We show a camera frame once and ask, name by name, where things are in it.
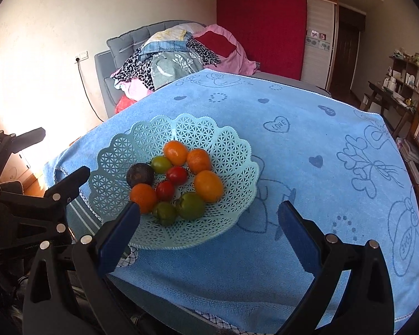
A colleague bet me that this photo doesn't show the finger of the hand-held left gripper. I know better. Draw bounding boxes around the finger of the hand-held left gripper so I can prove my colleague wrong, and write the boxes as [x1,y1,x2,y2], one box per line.
[0,166,91,250]
[0,127,47,196]

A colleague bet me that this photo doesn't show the mint plastic lattice basket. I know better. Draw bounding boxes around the mint plastic lattice basket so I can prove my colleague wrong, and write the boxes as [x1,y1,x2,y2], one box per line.
[87,113,261,251]

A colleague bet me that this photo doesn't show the dark avocado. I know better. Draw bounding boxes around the dark avocado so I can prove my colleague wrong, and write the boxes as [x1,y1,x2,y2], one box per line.
[126,163,155,189]

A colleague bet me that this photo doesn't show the wooden and white wardrobe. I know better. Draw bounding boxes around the wooden and white wardrobe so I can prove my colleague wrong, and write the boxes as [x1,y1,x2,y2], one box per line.
[223,0,338,92]

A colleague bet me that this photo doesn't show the black power cable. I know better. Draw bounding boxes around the black power cable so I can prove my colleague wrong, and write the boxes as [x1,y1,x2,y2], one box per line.
[77,61,107,122]

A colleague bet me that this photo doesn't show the green floral quilt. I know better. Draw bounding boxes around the green floral quilt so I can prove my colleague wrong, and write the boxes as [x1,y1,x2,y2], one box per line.
[150,51,204,92]

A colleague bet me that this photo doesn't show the round orange tomato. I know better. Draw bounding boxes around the round orange tomato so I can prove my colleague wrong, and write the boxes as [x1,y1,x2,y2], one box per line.
[130,183,158,214]

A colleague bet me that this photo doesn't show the oval orange tomato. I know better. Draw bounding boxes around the oval orange tomato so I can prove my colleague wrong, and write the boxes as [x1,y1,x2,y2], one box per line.
[163,140,189,166]

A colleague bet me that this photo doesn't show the dark wooden desk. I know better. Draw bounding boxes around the dark wooden desk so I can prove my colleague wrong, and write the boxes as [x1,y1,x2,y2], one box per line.
[359,81,419,138]

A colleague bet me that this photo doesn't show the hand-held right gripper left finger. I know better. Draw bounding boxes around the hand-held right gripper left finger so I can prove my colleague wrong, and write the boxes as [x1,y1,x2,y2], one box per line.
[22,202,141,335]

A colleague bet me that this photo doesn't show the large orange tomato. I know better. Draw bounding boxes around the large orange tomato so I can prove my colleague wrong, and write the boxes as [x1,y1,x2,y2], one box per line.
[194,170,224,203]

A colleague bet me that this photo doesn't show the red pillow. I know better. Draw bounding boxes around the red pillow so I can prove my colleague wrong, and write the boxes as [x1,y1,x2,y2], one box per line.
[195,31,237,59]

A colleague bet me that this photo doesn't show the large green tomato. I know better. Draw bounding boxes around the large green tomato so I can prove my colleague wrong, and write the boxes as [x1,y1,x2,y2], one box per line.
[176,192,206,221]

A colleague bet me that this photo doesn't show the denim garment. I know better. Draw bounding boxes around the denim garment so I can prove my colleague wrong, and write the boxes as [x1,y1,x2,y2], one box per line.
[141,38,193,61]

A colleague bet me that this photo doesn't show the blue printed towel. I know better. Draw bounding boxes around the blue printed towel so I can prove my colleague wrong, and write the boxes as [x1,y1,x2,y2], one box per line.
[43,69,419,334]

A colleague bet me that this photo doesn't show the wooden desk shelf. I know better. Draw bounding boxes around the wooden desk shelf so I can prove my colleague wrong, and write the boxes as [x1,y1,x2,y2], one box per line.
[383,53,419,95]

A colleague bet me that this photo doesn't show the dull green tomato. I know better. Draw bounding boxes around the dull green tomato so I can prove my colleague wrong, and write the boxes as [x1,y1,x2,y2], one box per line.
[152,202,178,226]

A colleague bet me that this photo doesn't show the pink blanket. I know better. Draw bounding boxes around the pink blanket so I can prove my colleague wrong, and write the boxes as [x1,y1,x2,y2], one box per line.
[194,24,261,76]

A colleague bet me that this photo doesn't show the orange-red tomato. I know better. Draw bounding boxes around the orange-red tomato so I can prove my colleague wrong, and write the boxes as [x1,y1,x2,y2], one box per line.
[186,148,212,174]

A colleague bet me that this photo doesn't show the red cherry tomato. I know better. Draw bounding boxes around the red cherry tomato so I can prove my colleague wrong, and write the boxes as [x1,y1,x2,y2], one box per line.
[156,180,176,202]
[166,166,189,186]

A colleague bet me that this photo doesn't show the small green tomato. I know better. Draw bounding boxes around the small green tomato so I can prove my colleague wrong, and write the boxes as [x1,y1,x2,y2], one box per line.
[150,155,173,174]

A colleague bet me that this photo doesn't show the dark wooden door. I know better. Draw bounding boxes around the dark wooden door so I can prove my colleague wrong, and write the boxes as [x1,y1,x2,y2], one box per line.
[329,4,366,102]

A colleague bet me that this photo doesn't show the red upright mattress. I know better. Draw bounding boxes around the red upright mattress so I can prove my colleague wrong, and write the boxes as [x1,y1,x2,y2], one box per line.
[216,0,308,82]

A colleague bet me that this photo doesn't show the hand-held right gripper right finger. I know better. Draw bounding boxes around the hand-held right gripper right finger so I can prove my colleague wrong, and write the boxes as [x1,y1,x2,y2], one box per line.
[276,200,395,335]

